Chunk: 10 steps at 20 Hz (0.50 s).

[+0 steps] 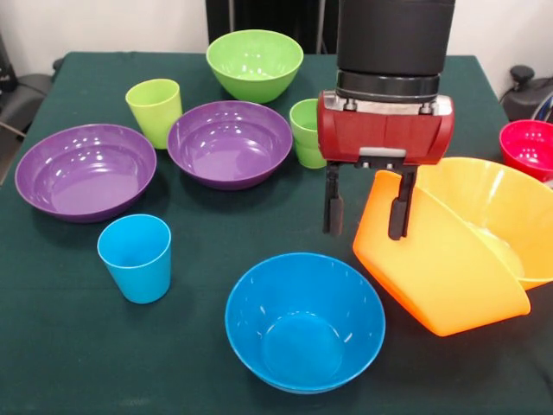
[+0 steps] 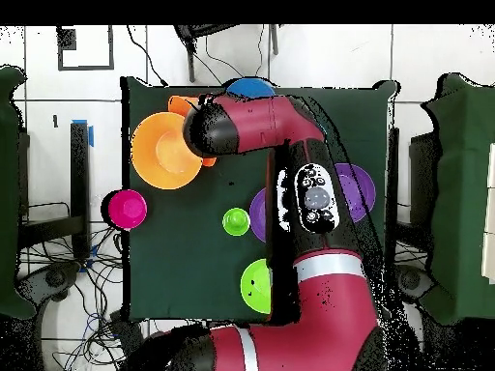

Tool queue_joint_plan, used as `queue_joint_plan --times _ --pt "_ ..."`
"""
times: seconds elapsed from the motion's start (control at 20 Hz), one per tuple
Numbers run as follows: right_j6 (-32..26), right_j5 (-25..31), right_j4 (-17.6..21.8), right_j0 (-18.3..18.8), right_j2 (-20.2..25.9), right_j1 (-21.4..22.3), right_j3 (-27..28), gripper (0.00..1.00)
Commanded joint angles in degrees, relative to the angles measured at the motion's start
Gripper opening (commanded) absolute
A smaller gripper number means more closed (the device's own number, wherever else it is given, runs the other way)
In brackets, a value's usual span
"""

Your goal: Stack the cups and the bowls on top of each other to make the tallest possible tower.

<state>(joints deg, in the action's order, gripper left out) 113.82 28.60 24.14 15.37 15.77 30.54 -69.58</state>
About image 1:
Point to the yellow-green cup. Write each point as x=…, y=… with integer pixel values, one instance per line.
x=153, y=116

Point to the orange bowl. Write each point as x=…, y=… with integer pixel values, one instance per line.
x=432, y=281
x=475, y=194

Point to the red bowl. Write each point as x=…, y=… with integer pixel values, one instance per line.
x=527, y=147

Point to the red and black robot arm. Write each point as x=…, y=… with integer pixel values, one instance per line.
x=393, y=34

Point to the purple bowl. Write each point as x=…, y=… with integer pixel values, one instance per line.
x=86, y=173
x=229, y=142

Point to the grey pedestal foot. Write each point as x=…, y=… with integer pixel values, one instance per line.
x=26, y=95
x=525, y=93

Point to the green bowl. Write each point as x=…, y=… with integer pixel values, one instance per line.
x=255, y=65

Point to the green cup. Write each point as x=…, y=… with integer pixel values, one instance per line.
x=309, y=157
x=302, y=116

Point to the blue cup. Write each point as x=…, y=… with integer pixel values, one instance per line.
x=138, y=276

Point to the dark green table cloth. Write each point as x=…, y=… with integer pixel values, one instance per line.
x=65, y=346

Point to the black equipment box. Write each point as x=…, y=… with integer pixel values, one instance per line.
x=6, y=69

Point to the blue bowl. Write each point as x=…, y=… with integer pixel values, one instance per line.
x=302, y=302

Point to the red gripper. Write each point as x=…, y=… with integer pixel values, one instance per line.
x=380, y=134

